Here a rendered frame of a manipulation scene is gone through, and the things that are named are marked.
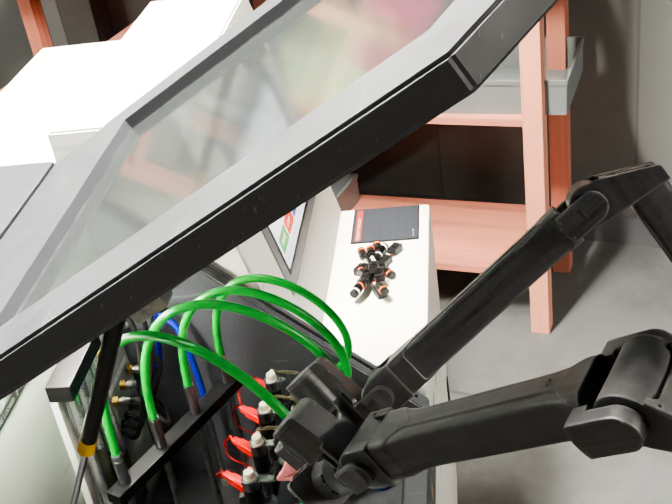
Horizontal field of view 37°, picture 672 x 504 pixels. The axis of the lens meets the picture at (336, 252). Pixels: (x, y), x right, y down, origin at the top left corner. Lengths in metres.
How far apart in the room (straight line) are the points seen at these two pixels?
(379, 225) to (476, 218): 1.48
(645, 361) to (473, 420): 0.20
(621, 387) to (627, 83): 3.04
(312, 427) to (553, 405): 0.36
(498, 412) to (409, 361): 0.43
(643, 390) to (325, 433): 0.45
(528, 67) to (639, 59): 0.75
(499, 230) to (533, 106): 0.70
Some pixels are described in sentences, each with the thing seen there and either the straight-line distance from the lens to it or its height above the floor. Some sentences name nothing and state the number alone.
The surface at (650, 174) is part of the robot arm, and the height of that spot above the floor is 1.54.
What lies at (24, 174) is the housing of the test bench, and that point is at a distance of 1.73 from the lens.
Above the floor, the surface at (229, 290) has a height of 1.34.
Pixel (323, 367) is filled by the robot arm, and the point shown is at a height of 1.31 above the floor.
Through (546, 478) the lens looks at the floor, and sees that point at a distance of 3.09.
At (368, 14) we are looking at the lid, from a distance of 1.14.
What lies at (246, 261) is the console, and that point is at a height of 1.27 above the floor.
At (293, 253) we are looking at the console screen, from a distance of 2.01.
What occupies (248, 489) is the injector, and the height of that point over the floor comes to 1.09.
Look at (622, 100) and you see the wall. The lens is 3.88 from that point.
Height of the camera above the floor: 2.16
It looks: 31 degrees down
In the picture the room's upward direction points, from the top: 9 degrees counter-clockwise
